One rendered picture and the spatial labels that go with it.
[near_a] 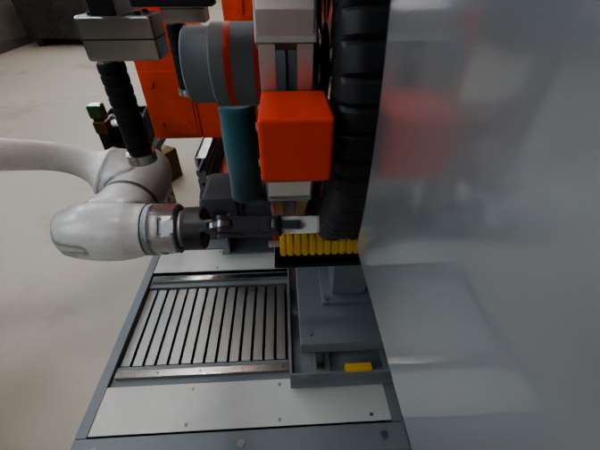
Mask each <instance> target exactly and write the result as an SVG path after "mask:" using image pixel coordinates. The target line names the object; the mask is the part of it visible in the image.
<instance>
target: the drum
mask: <svg viewBox="0 0 600 450"><path fill-rule="evenodd" d="M179 63H180V69H181V75H182V78H183V81H184V85H185V88H186V91H187V94H188V96H189V98H190V99H191V100H192V101H193V102H194V103H195V104H201V103H218V104H219V106H240V105H258V104H260V98H261V81H260V68H259V56H258V50H257V48H256V45H255V42H254V21H210V23H209V25H185V26H183V27H182V28H181V30H180V32H179ZM276 70H277V91H296V50H276Z"/></svg>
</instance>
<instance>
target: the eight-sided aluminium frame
mask: <svg viewBox="0 0 600 450"><path fill-rule="evenodd" d="M253 17H254V42H255V45H256V48H257V50H258V56H259V68H260V81H261V93H262V92H264V91H277V70H276V50H296V91H305V90H313V54H314V48H315V46H316V43H317V0H253ZM266 189H267V197H268V201H269V202H271V206H272V210H273V216H277V217H278V215H281V216H303V215H305V208H306V206H307V203H308V200H311V199H312V189H313V182H312V181H284V182H266Z"/></svg>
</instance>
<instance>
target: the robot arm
mask: <svg viewBox="0 0 600 450"><path fill-rule="evenodd" d="M126 152H127V149H126V148H118V147H114V146H113V147H111V148H109V149H107V150H103V151H97V150H93V149H88V148H85V147H81V146H74V145H69V144H64V143H58V142H51V141H42V140H31V139H18V138H6V137H0V171H59V172H64V173H69V174H71V175H74V176H77V177H79V178H81V179H83V180H85V181H86V182H87V183H88V184H89V185H90V186H91V187H92V188H93V191H94V193H95V194H96V195H95V196H92V197H90V198H89V199H88V200H87V202H81V203H76V204H73V205H70V206H68V207H66V208H64V209H62V210H61V211H59V212H57V213H56V214H55V215H54V216H53V218H52V220H51V222H50V237H51V239H52V241H53V243H54V245H55V247H56V248H57V249H58V250H59V251H60V252H61V253H62V254H63V255H66V256H69V257H72V258H77V259H82V260H90V261H106V262H109V261H126V260H132V259H137V258H138V257H141V256H146V255H159V254H172V253H176V254H177V253H181V254H182V253H183V252H184V251H185V249H187V250H198V249H205V248H207V247H208V246H209V243H210V236H211V235H214V236H216V238H218V239H228V238H241V237H243V236H255V235H272V234H273V235H278V237H281V234H307V233H320V232H321V227H320V216H288V217H281V215H278V217H277V216H225V215H216V219H210V216H209V213H208V211H207V209H206V208H205V207H203V206H198V207H185V208H184V207H183V205H181V204H165V203H164V202H165V200H166V198H167V195H168V194H169V191H170V187H171V177H172V172H171V165H170V162H169V160H168V159H167V157H166V156H165V155H164V154H163V153H162V152H161V151H159V150H157V149H155V152H156V154H157V161H156V162H154V163H152V164H150V165H147V166H142V167H134V166H131V165H129V162H128V159H127V156H126Z"/></svg>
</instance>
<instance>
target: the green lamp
mask: <svg viewBox="0 0 600 450"><path fill-rule="evenodd" d="M86 109H87V113H88V115H89V117H90V119H103V117H105V116H106V115H107V111H106V110H105V107H104V103H90V104H88V105H87V106H86Z"/></svg>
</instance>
